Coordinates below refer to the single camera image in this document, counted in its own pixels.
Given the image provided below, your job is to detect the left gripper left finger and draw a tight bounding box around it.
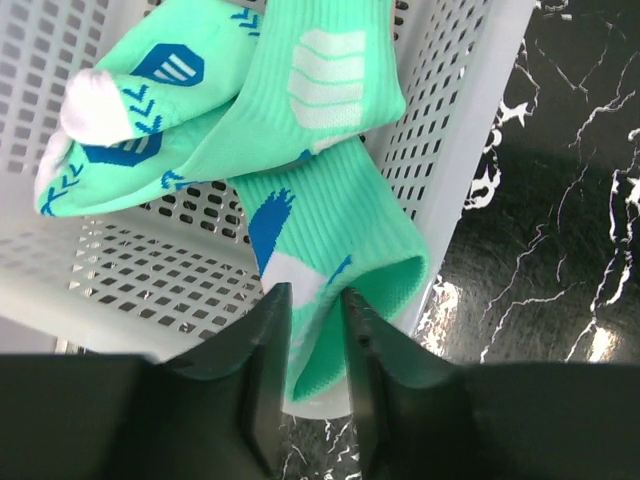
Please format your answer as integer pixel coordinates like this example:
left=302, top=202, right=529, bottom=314
left=159, top=283, right=292, bottom=478

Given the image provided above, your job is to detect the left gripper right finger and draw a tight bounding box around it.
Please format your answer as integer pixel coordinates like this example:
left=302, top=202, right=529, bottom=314
left=342, top=288, right=465, bottom=479

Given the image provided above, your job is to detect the mint green sock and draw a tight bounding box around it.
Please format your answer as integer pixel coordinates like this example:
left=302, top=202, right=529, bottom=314
left=34, top=1, right=262, bottom=217
left=188, top=1, right=429, bottom=402

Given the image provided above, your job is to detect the white perforated plastic basket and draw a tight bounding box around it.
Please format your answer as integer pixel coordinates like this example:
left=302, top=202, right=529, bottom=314
left=1, top=1, right=509, bottom=419

